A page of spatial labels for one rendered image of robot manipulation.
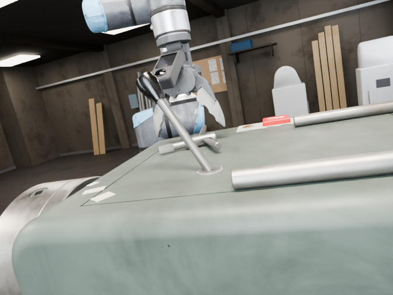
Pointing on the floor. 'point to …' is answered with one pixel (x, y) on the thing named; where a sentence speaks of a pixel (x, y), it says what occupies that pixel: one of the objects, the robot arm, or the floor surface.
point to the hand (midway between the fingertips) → (189, 133)
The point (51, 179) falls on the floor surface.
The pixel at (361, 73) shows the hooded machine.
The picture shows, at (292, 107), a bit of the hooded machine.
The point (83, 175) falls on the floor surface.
